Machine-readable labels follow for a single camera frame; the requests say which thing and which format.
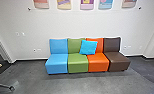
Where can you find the green sofa seat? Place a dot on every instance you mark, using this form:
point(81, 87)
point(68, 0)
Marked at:
point(77, 63)

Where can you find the pink and teal poster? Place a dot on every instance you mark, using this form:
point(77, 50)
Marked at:
point(129, 3)

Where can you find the orange sofa seat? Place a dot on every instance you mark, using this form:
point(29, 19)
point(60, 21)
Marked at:
point(98, 62)

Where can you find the purple poster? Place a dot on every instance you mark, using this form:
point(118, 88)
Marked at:
point(86, 4)

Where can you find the brown sofa seat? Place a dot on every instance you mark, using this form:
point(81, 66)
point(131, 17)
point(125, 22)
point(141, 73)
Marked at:
point(117, 60)

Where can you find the blue sofa seat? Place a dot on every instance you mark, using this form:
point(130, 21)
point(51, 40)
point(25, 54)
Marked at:
point(57, 63)

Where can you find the light blue poster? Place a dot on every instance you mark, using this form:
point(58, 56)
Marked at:
point(106, 4)

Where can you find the salmon pink poster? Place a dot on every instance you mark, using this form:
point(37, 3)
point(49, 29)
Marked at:
point(41, 4)

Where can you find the cyan square pillow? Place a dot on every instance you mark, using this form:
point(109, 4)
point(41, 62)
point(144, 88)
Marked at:
point(88, 47)

